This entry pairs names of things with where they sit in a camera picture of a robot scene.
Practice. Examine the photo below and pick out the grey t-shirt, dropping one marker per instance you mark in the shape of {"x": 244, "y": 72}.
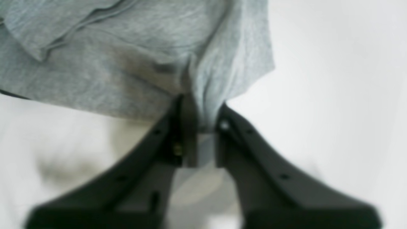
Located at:
{"x": 130, "y": 58}

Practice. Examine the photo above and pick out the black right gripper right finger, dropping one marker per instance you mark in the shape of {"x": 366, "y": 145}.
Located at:
{"x": 273, "y": 193}

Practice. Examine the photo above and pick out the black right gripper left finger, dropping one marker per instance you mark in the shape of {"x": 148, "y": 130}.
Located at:
{"x": 134, "y": 193}

